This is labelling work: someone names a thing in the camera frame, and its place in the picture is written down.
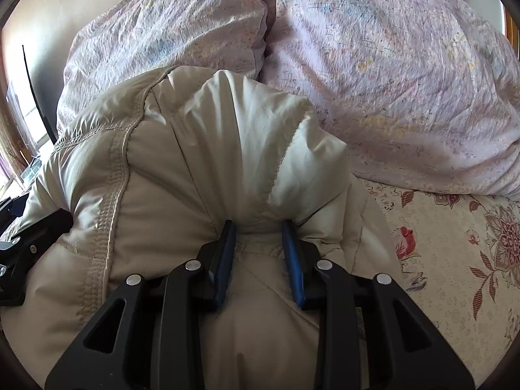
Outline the brown curtain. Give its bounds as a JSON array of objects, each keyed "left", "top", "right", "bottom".
[{"left": 0, "top": 122, "right": 26, "bottom": 181}]

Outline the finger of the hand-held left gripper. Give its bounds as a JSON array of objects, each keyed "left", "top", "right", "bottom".
[
  {"left": 0, "top": 252, "right": 33, "bottom": 307},
  {"left": 0, "top": 195, "right": 74, "bottom": 254}
]

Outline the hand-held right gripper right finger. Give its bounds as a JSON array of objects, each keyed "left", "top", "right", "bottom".
[{"left": 281, "top": 220, "right": 476, "bottom": 390}]

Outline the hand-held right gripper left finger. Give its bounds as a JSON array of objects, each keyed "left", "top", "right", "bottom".
[{"left": 45, "top": 219, "right": 237, "bottom": 390}]

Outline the lilac crinkled pillow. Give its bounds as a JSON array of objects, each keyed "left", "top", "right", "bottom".
[
  {"left": 56, "top": 0, "right": 269, "bottom": 136},
  {"left": 259, "top": 0, "right": 520, "bottom": 202}
]

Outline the beige puffer jacket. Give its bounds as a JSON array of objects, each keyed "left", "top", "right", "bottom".
[{"left": 0, "top": 66, "right": 407, "bottom": 390}]

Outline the floral bedspread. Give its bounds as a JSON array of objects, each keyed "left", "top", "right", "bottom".
[{"left": 357, "top": 176, "right": 520, "bottom": 379}]

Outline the window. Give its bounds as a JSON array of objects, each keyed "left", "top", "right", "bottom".
[{"left": 0, "top": 81, "right": 46, "bottom": 196}]

